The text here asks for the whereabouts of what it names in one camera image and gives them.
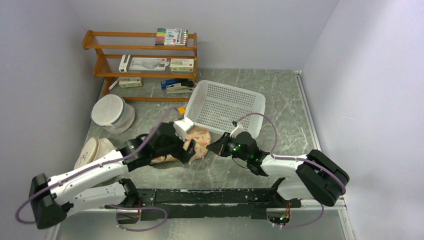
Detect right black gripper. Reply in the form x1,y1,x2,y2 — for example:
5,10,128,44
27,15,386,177
207,131,250,162

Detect coloured marker pen set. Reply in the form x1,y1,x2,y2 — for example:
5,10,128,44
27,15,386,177
155,28,189,46

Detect white flat packaged item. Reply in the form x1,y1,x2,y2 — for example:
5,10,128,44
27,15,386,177
129,57,170,71

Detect white perforated plastic basket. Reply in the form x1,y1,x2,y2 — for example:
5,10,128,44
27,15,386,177
184,80,266,139

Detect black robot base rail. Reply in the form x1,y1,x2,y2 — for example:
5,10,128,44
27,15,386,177
120,188,301,220

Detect white cylindrical mesh laundry bag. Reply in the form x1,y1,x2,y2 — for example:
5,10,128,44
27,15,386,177
90,94,136,134

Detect small yellow block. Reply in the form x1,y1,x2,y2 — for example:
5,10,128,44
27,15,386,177
177,107,186,115

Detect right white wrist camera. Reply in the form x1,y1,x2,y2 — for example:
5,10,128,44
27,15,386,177
230,120,245,138

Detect blue stapler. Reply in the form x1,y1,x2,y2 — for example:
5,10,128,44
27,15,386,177
160,78,195,90

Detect purple cable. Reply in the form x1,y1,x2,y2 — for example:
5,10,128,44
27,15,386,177
231,112,347,229
14,106,181,233

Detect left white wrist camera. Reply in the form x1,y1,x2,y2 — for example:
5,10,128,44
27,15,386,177
172,117,196,139

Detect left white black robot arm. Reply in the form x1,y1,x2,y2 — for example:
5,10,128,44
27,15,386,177
28,118,195,230

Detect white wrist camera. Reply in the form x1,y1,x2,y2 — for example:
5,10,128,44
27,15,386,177
230,120,245,138
172,117,196,139

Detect grey black stapler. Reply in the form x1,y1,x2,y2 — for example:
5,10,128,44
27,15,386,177
166,81,195,94

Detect white red marker pen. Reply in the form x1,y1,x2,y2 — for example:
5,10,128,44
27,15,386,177
108,79,119,91

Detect white box under shelf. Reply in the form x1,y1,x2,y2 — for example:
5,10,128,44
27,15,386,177
117,77,143,88

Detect green white small box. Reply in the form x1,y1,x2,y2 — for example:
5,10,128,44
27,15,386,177
169,58,195,72

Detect wooden three-tier shelf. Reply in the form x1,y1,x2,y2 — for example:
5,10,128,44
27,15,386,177
82,30,199,102

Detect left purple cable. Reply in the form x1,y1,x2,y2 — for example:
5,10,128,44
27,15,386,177
14,106,181,233

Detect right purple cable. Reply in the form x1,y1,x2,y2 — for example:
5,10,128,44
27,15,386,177
231,112,347,229

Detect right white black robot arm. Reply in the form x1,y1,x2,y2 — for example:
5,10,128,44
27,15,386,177
206,131,350,207

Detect floral pink mesh laundry bag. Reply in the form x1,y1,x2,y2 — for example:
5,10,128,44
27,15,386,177
150,126,211,165

